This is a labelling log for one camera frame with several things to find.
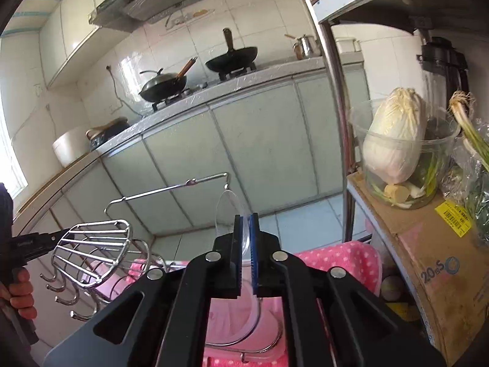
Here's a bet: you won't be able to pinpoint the chrome wire utensil rack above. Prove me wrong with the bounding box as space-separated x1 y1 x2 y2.
37 171 286 364

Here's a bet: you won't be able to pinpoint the dark pan with wooden lid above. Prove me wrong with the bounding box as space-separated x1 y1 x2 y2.
85 117 130 151

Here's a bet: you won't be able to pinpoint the clear plastic spoon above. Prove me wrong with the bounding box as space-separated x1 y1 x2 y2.
209 190 261 343

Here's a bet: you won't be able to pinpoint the black blender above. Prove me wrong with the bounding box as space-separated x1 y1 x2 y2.
417 36 469 119

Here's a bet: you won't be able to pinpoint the pink polka dot cloth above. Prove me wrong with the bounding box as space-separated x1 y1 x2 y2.
129 240 383 367

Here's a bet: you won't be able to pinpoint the green onions in bag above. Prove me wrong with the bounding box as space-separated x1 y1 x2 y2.
441 90 488 243

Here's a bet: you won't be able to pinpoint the white rice cooker pot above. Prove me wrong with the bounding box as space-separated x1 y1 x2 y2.
52 126 90 167

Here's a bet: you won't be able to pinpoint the left hand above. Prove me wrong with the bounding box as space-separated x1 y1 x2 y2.
1 268 37 321

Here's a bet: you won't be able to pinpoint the napa cabbage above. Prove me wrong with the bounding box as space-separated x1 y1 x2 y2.
362 87 428 185

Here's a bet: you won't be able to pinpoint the ginger piece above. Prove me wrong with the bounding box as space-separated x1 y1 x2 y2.
384 184 410 203

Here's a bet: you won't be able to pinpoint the black wok with lid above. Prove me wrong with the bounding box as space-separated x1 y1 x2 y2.
139 57 198 103

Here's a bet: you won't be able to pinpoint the grey kitchen cabinets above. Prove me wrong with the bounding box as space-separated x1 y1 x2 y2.
11 59 371 245

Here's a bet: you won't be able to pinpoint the cardboard box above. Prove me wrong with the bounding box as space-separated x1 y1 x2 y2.
347 172 488 365

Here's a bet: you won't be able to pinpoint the black frying pan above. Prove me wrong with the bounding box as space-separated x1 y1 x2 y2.
206 28 258 77

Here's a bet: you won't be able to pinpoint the steel kettle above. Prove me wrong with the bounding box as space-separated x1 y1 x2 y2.
285 34 322 60

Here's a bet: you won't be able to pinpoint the clear plastic tub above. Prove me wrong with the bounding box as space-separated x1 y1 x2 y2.
349 99 460 210

